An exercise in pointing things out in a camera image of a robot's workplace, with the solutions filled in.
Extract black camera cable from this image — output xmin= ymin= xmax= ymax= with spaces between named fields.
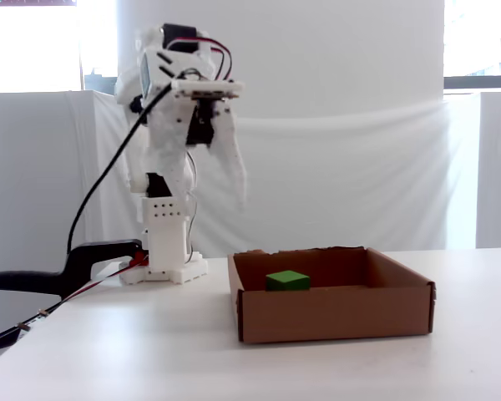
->
xmin=66 ymin=74 xmax=185 ymax=254

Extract white side panel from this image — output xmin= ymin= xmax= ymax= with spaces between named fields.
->
xmin=475 ymin=90 xmax=501 ymax=250
xmin=0 ymin=90 xmax=96 ymax=275

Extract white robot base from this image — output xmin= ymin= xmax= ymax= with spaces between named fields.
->
xmin=119 ymin=195 xmax=210 ymax=287

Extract red servo wires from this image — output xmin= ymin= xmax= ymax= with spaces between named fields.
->
xmin=169 ymin=36 xmax=235 ymax=81

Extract red and black power cable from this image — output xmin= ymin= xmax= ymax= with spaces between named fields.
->
xmin=0 ymin=250 xmax=151 ymax=351

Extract black table clamp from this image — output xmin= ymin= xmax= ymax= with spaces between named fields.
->
xmin=0 ymin=238 xmax=146 ymax=298

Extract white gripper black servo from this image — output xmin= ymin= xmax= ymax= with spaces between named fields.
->
xmin=148 ymin=96 xmax=248 ymax=212

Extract dark window frame bar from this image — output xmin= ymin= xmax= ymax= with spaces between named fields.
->
xmin=443 ymin=74 xmax=501 ymax=91

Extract white backdrop cloth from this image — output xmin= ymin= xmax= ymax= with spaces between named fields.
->
xmin=83 ymin=89 xmax=481 ymax=258

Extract green cube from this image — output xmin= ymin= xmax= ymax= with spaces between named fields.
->
xmin=266 ymin=270 xmax=311 ymax=292

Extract brown cardboard box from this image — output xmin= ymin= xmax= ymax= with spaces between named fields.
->
xmin=227 ymin=245 xmax=438 ymax=346

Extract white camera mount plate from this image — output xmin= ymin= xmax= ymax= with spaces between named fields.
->
xmin=170 ymin=79 xmax=246 ymax=101

